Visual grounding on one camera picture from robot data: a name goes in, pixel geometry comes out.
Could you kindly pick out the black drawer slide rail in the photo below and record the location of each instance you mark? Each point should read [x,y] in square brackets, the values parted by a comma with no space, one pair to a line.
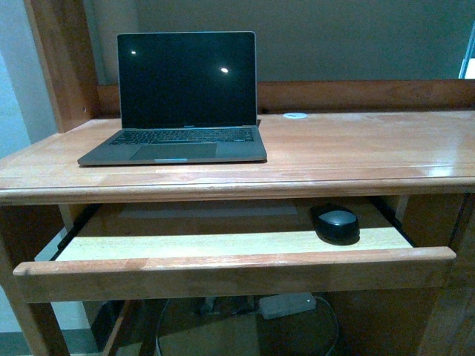
[79,223]
[390,215]

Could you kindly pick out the wooden keyboard tray drawer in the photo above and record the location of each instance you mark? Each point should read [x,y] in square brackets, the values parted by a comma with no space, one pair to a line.
[195,249]

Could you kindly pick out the white power adapter brick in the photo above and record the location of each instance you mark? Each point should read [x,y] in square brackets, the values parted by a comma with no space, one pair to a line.
[281,305]

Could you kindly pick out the white cable grommet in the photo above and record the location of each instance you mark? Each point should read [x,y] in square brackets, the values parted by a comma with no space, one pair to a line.
[295,115]

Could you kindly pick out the black left drawer slide rail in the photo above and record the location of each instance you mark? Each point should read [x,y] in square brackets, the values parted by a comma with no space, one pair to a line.
[79,223]

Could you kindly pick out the grey open laptop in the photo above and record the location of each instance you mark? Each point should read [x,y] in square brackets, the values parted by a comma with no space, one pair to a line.
[184,98]

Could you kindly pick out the black grey wireless mouse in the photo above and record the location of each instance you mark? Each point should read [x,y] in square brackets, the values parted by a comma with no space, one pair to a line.
[335,224]

